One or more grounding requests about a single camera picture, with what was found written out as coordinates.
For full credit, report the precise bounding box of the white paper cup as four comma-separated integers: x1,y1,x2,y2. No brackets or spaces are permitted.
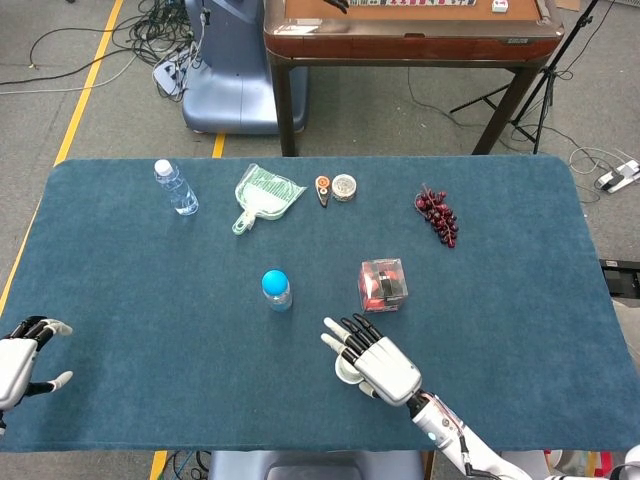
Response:
334,349,370,387

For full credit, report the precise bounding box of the clear bottle white cap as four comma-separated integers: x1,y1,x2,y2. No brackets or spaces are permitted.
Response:
153,159,200,217

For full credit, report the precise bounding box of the small bottle blue cap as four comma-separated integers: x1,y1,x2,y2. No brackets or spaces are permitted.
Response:
261,269,294,313

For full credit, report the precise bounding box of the mahjong tile row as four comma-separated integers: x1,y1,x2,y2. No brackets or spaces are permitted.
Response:
348,0,477,8

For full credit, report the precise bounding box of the brown mahjong table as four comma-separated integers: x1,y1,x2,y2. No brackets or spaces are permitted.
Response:
263,0,566,157

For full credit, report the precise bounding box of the white power strip with plugs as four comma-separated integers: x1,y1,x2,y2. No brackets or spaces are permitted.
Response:
152,49,194,97

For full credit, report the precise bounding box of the white paper sheet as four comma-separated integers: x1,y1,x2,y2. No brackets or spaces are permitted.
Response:
501,451,551,479

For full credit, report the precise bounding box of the blue table cloth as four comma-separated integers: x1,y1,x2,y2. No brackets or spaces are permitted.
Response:
0,154,634,454

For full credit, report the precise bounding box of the clear box red black toy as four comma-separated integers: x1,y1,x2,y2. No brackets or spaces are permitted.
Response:
357,257,409,315

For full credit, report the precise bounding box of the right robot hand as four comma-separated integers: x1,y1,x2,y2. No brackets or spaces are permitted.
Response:
320,313,423,407

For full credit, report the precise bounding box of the black floor cable bundle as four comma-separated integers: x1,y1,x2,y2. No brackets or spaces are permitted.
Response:
0,0,201,104

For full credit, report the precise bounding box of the red grape bunch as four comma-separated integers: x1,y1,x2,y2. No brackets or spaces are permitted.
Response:
414,183,460,249

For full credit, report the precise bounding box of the white floor cable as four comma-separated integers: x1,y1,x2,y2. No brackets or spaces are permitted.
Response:
568,146,626,175

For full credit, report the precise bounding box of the black floor box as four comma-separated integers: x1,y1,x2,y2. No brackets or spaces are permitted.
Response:
598,257,640,300

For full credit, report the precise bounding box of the black cable coil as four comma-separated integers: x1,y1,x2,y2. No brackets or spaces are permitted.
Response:
167,449,212,480

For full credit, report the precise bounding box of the black tripod stand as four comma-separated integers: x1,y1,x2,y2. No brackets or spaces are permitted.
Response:
449,0,601,155

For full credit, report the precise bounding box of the green white dustpan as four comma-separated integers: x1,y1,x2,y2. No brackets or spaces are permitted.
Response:
231,163,308,236

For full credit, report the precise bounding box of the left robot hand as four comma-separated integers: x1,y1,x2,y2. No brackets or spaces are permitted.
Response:
0,315,74,410

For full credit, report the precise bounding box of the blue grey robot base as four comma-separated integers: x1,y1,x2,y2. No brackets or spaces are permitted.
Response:
181,0,309,135

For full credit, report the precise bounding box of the grey robot chassis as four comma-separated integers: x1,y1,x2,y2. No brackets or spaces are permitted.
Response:
207,449,426,480

